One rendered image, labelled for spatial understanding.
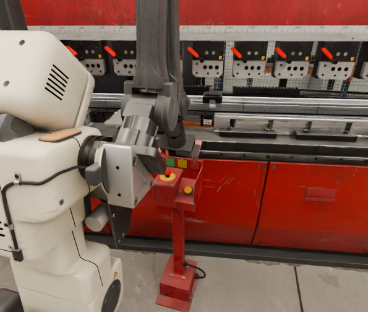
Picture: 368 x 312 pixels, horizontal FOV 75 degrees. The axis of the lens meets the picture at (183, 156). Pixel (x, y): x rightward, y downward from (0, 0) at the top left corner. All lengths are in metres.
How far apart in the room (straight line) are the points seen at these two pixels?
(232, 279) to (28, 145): 1.50
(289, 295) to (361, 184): 0.76
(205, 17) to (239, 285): 1.49
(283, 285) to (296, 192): 0.60
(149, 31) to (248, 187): 1.10
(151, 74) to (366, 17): 1.11
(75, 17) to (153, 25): 0.94
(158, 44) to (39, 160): 0.28
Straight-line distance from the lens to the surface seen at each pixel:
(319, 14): 1.34
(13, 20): 0.83
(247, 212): 1.53
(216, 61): 1.26
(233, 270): 1.77
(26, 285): 0.78
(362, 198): 1.66
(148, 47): 0.50
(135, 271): 1.76
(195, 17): 1.26
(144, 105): 0.48
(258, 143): 1.29
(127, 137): 0.43
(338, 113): 1.79
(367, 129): 1.60
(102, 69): 1.38
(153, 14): 0.50
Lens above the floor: 1.39
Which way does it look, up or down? 28 degrees down
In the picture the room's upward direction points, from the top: straight up
